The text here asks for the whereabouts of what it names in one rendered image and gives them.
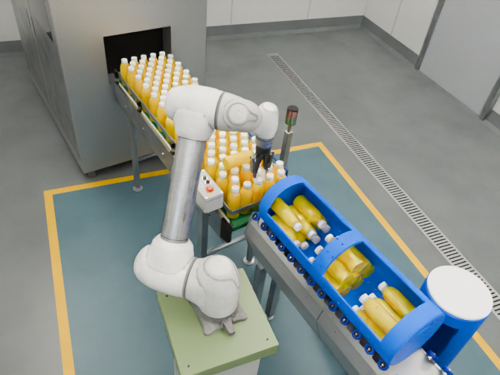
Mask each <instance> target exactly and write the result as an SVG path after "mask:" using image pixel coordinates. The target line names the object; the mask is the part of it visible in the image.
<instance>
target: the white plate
mask: <svg viewBox="0 0 500 375"><path fill-rule="evenodd" d="M427 287H428V291H429V294H430V295H431V297H432V298H433V300H434V301H435V303H436V304H437V305H438V306H439V307H441V308H442V309H443V310H445V311H446V312H448V313H449V314H451V315H453V316H455V317H457V318H462V319H465V320H470V321H474V320H479V319H483V318H485V317H486V316H488V315H489V314H490V312H491V310H492V308H493V298H492V295H491V293H490V291H489V289H488V288H487V286H486V285H485V284H484V283H483V282H482V281H481V280H480V279H479V278H478V277H476V276H475V275H474V274H473V273H471V272H468V271H467V270H465V269H462V268H459V267H456V266H440V267H437V268H436V269H433V270H432V271H431V272H430V274H429V276H428V279H427Z"/></svg>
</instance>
